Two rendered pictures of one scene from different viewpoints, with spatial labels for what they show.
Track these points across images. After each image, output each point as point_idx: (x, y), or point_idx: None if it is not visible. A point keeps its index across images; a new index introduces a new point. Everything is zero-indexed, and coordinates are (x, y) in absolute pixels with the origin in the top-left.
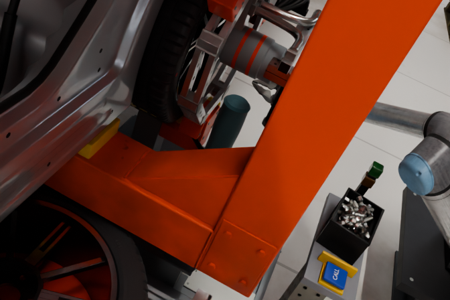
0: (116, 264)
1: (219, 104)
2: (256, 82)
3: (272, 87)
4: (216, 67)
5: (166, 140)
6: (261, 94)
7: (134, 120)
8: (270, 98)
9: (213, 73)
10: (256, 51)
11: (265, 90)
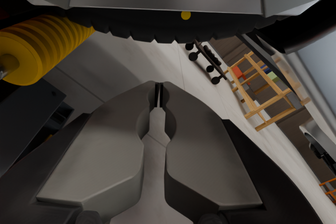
0: None
1: (22, 54)
2: (160, 82)
3: (187, 171)
4: (150, 17)
5: (8, 123)
6: (81, 119)
7: (52, 90)
8: (36, 205)
9: (133, 29)
10: None
11: (130, 131)
